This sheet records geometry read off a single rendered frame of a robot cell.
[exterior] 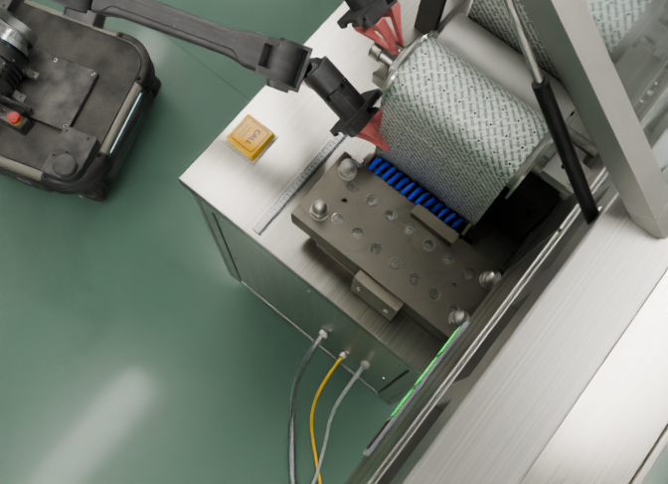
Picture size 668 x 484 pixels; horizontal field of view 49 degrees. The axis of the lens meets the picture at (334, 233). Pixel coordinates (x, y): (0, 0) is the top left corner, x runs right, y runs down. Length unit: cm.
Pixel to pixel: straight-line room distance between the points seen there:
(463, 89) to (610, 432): 54
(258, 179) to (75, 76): 106
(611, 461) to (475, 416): 30
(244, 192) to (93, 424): 113
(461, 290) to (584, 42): 79
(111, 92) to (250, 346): 90
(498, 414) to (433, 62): 64
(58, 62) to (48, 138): 25
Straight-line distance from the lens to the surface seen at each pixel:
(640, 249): 76
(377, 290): 133
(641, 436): 96
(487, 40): 130
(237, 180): 152
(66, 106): 240
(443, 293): 134
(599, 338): 72
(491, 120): 115
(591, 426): 94
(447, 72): 117
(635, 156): 70
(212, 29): 131
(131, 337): 241
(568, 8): 61
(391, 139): 131
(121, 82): 242
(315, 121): 156
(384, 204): 137
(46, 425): 245
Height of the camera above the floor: 232
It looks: 74 degrees down
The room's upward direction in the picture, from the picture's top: 7 degrees clockwise
